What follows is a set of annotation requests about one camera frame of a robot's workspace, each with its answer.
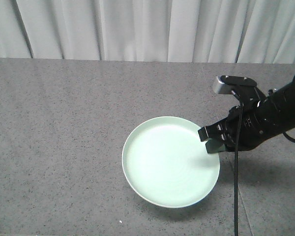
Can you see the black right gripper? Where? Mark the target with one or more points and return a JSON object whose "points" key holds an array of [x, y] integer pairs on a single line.
{"points": [[247, 131]]}

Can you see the pale green round plate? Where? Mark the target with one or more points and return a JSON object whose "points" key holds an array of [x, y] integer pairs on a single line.
{"points": [[165, 163]]}

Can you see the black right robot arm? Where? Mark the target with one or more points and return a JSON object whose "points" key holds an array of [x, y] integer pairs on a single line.
{"points": [[250, 97]]}

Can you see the white pleated curtain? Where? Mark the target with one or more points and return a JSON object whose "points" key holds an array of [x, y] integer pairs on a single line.
{"points": [[229, 31]]}

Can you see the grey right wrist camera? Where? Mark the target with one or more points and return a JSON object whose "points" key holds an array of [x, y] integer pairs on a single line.
{"points": [[225, 84]]}

